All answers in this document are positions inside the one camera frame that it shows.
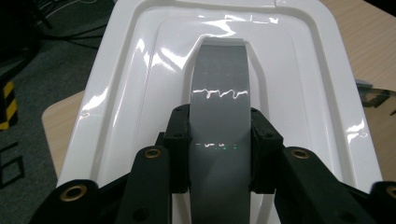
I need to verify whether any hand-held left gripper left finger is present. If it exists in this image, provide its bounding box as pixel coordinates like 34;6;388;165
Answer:
163;104;192;194

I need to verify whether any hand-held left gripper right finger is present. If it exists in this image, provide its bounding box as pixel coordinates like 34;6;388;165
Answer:
248;106;284;194

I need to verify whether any black yellow striped stand base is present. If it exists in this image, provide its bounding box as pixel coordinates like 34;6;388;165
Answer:
0;79;19;131

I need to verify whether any black floor cable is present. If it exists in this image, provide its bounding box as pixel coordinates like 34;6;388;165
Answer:
41;22;108;49

